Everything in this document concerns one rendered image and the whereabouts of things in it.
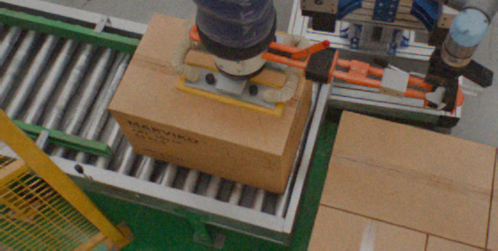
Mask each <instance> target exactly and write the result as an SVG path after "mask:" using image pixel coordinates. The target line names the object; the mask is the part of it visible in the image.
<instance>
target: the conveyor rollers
mask: <svg viewBox="0 0 498 251"><path fill-rule="evenodd" d="M23 29H24V28H21V27H17V26H13V25H11V27H10V28H9V30H8V32H7V33H6V35H5V37H4V39H3V41H2V42H1V44H0V68H2V66H3V64H4V62H5V60H6V58H7V57H8V55H9V53H10V51H11V50H12V48H13V46H14V45H15V43H16V41H17V40H18V38H19V36H20V34H21V32H22V30H23ZM42 33H43V32H39V31H35V30H32V29H30V30H29V32H28V34H27V35H26V37H25V39H24V41H23V42H22V44H21V46H20V48H19V50H18V51H17V53H16V54H15V56H14V58H13V60H12V62H11V64H10V66H9V67H8V69H7V70H6V72H5V73H4V76H3V77H2V78H1V80H0V107H1V105H2V103H3V101H4V99H5V97H6V95H7V94H8V93H9V91H10V89H11V87H12V85H13V83H14V81H15V79H16V78H17V77H18V75H19V73H20V72H21V70H22V68H23V66H24V64H25V63H26V61H27V59H28V57H29V55H30V54H31V52H32V50H33V49H34V47H35V45H36V42H37V41H38V39H39V37H40V36H41V35H42ZM59 40H60V36H55V35H51V34H49V35H48V36H47V38H46V39H45V41H44V43H43V45H42V47H41V49H40V51H39V52H38V54H37V56H36V58H35V59H34V61H33V63H32V65H31V67H30V68H29V70H28V73H27V75H26V76H25V77H24V78H23V80H22V82H21V84H20V86H19V88H18V90H17V92H16V93H15V94H14V96H13V98H12V100H11V102H10V104H9V106H8V108H7V109H6V111H5V113H6V114H7V115H8V116H9V117H10V118H11V119H15V120H16V118H17V116H18V115H19V114H20V111H21V109H22V107H23V105H24V103H25V102H26V100H27V98H28V96H29V94H30V92H31V91H32V89H33V87H34V85H35V83H36V81H37V79H38V78H39V77H40V75H41V73H42V71H43V70H44V67H45V65H46V63H47V61H48V60H49V59H50V57H51V55H52V52H53V50H54V48H55V47H56V45H57V43H58V42H59ZM78 44H79V41H76V40H73V39H69V38H68V39H67V41H66V43H65V44H64V46H63V47H62V49H61V51H60V54H59V56H58V58H57V60H56V61H55V62H54V64H53V66H52V69H51V71H50V73H49V74H48V76H47V78H46V79H45V81H44V83H43V85H42V86H41V88H40V90H39V92H38V94H37V96H36V98H35V99H34V101H33V103H32V105H31V107H30V109H29V111H28V113H27V115H26V116H25V118H24V120H23V122H25V123H29V124H32V125H36V123H37V121H38V119H39V118H40V116H41V114H42V113H43V111H44V108H45V106H46V104H47V102H48V101H49V99H50V97H51V95H52V92H53V91H54V89H55V87H56V85H57V84H58V82H59V80H60V78H61V76H62V74H63V72H64V70H65V69H66V67H67V66H68V63H69V61H70V59H71V57H72V55H73V53H74V51H75V49H76V48H77V46H78ZM97 47H98V46H97V45H91V44H87V43H85V45H84V48H83V50H82V53H81V55H80V57H79V59H78V61H77V63H76V65H75V67H74V68H73V70H72V72H71V74H70V76H69V78H68V80H67V82H66V84H65V85H64V87H63V89H62V91H61V93H60V96H59V97H58V99H57V101H56V102H55V104H54V106H53V108H52V111H51V113H50V115H49V117H48V118H47V120H46V122H45V124H44V127H45V128H49V129H52V130H55V131H56V130H57V128H58V126H59V124H60V121H61V120H62V118H63V116H64V114H65V112H66V110H67V108H68V105H69V104H70V102H71V100H72V98H73V96H74V94H75V92H76V89H77V88H78V86H79V84H80V82H81V80H82V78H83V77H84V74H85V72H86V69H87V67H88V65H89V63H90V61H91V59H92V57H93V55H94V53H95V51H96V49H97ZM116 51H117V50H114V49H109V48H106V47H105V49H104V51H103V53H102V55H101V57H100V59H99V61H98V63H97V65H96V67H95V69H94V71H93V73H92V75H91V77H90V78H89V80H88V82H87V84H86V88H85V89H84V92H83V94H82V96H81V98H80V101H79V103H78V104H77V106H76V109H75V111H74V113H73V115H72V117H71V119H70V120H69V122H68V125H67V127H66V129H65V131H64V133H65V134H71V135H76V134H77V132H78V130H79V128H80V126H81V124H82V122H83V120H84V117H85V115H86V113H87V111H88V109H89V108H90V106H91V104H92V100H93V98H94V96H95V94H96V93H97V91H98V89H99V87H100V84H101V82H102V79H103V78H104V77H105V75H106V73H107V71H108V68H109V66H110V64H111V62H112V61H113V58H114V56H115V54H116ZM133 56H134V54H132V53H124V55H123V57H122V59H121V61H120V62H119V65H118V67H117V69H116V72H115V74H114V76H113V77H112V78H111V81H110V83H109V85H108V88H107V90H106V92H105V93H104V96H103V98H102V100H101V102H100V105H99V107H98V108H97V110H96V113H95V115H94V117H93V119H92V122H91V124H90V125H89V127H88V130H87V132H86V133H85V135H84V138H88V139H91V140H95V141H97V139H98V137H99V134H100V131H101V130H102V128H103V126H104V124H105V122H106V120H107V118H108V114H109V112H110V111H109V110H108V106H109V104H110V103H111V100H112V98H113V96H114V94H115V92H116V90H117V88H118V86H119V84H120V82H121V80H122V78H123V77H124V75H125V72H126V71H127V68H128V66H129V64H130V62H131V60H132V58H133ZM322 85H323V84H322V83H319V82H316V81H313V94H312V105H311V108H310V111H309V116H308V118H307V121H306V125H305V127H304V130H303V133H302V137H301V141H300V144H299V148H298V150H297V153H296V157H295V160H294V162H293V167H292V170H291V175H290V179H289V182H288V184H287V188H286V191H285V195H284V196H283V195H280V194H279V195H278V199H277V204H276V207H275V211H274V214H273V216H279V217H283V218H286V216H287V212H288V208H289V206H290V202H291V199H292V192H293V186H294V184H295V180H296V176H297V174H298V170H299V167H300V163H301V159H302V155H303V152H304V149H305V145H306V142H307V139H308V136H309V130H310V127H311V123H312V120H313V117H314V114H315V111H316V107H317V102H318V98H319V95H320V92H321V89H322ZM123 133H124V132H123V131H122V129H121V127H119V125H118V124H117V122H116V120H115V123H114V125H113V126H112V128H111V129H110V132H109V134H108V137H107V139H106V141H105V143H107V144H108V145H109V146H110V148H111V149H112V150H113V151H114V153H115V151H116V148H117V145H118V143H119V142H120V140H121V137H122V135H123ZM68 150H69V147H66V146H62V145H59V144H57V146H56V148H55V150H54V152H53V153H52V155H53V156H55V157H59V158H65V157H66V155H67V153H68ZM90 154H91V153H88V152H85V151H81V150H77V152H76V155H75V156H74V158H73V161H75V162H78V163H81V164H86V162H87V160H88V158H89V156H90ZM137 155H138V153H136V152H135V150H134V148H133V146H132V145H131V143H130V142H128V145H127V147H126V149H125V152H124V155H123V157H122V159H121V161H120V164H119V166H118V168H117V170H116V173H117V174H123V175H126V176H129V174H130V172H131V170H132V168H133V164H134V162H135V159H136V158H137ZM111 159H112V158H105V157H102V156H98V159H97V161H96V163H95V165H94V167H98V168H100V169H104V170H108V166H109V164H110V162H111ZM157 162H158V159H155V158H151V157H146V159H145V162H144V164H143V167H142V169H141V172H140V175H139V177H138V178H140V179H143V180H146V181H150V179H151V176H152V174H153V173H154V171H155V168H156V166H157ZM179 168H180V166H177V165H174V164H171V163H167V165H166V168H165V170H164V173H163V175H162V178H161V180H160V183H159V184H161V185H164V186H168V187H171V188H172V186H173V183H174V180H175V178H176V175H177V173H178V171H179ZM201 174H202V171H198V170H196V169H192V168H190V169H189V172H188V174H187V177H186V180H185V182H184V184H183V187H182V190H184V191H187V192H190V193H194V194H195V192H196V189H197V185H198V182H199V180H200V177H201ZM223 179H224V178H222V177H220V176H216V175H213V174H211V177H210V179H209V182H208V184H207V187H206V190H205V194H204V197H206V198H212V199H215V200H217V198H218V195H219V192H220V189H221V185H222V182H223ZM245 187H246V184H243V183H241V182H235V181H234V182H233V184H232V187H231V190H230V193H229V198H228V201H227V203H229V204H232V205H235V206H240V204H241V201H242V198H243V195H244V192H245ZM268 193H269V192H268V191H267V190H262V189H259V188H255V191H254V194H253V199H252V202H251V205H250V208H249V209H250V210H253V211H257V212H260V213H262V211H263V208H264V206H265V202H266V199H267V196H268Z"/></svg>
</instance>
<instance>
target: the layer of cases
mask: <svg viewBox="0 0 498 251"><path fill-rule="evenodd" d="M332 151H333V153H332V156H331V160H330V163H329V167H328V170H327V174H326V178H325V184H324V188H323V191H322V195H321V198H320V201H319V206H318V209H317V215H316V219H315V222H314V225H313V229H312V232H311V236H310V240H309V246H308V250H307V251H498V148H496V146H493V145H488V144H484V143H481V142H474V141H471V140H466V139H463V138H459V137H455V136H452V135H448V134H441V133H437V132H433V131H430V130H425V129H421V128H418V127H414V126H410V125H400V124H396V123H392V122H389V121H385V120H380V119H378V118H374V117H368V116H363V115H359V114H356V113H352V112H348V111H345V110H343V111H342V113H341V119H340V122H339V125H338V128H337V132H336V135H335V139H334V143H333V149H332Z"/></svg>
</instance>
